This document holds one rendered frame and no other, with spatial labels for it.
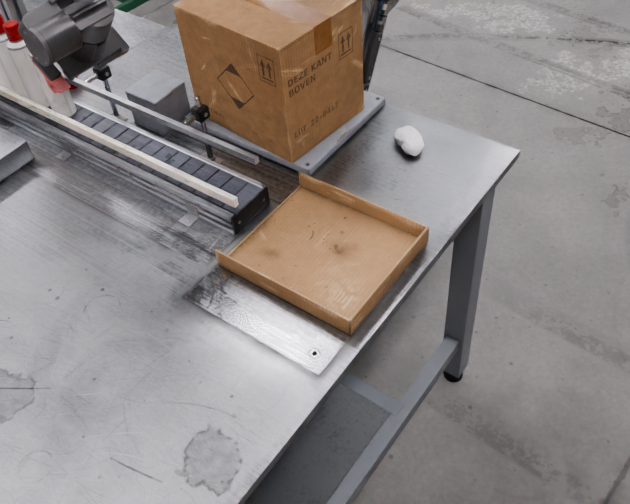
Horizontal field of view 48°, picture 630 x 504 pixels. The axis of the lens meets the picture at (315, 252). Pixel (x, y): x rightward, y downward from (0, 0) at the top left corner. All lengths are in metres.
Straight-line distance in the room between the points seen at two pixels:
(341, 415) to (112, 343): 0.74
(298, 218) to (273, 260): 0.12
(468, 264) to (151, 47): 1.01
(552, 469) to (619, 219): 1.02
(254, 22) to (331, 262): 0.49
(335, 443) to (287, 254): 0.62
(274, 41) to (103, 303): 0.57
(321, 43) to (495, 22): 2.35
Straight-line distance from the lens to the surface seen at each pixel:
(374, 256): 1.30
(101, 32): 1.10
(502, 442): 2.06
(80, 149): 1.64
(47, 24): 1.07
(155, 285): 1.33
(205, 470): 1.10
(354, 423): 1.80
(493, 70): 3.34
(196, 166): 1.47
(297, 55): 1.37
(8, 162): 1.68
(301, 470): 1.75
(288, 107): 1.40
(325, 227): 1.36
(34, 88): 1.74
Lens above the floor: 1.80
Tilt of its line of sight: 47 degrees down
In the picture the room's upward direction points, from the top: 6 degrees counter-clockwise
